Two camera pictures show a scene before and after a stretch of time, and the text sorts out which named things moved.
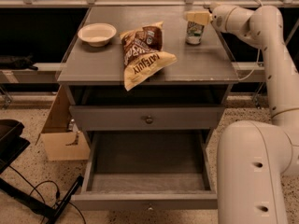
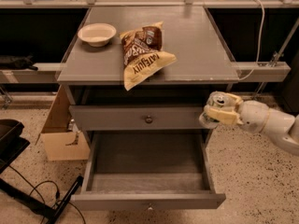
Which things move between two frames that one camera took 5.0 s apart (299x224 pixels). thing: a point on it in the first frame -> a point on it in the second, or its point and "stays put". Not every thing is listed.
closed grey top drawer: (147, 118) stays put
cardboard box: (60, 142) stays put
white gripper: (221, 19) -> (253, 116)
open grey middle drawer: (148, 170) stays put
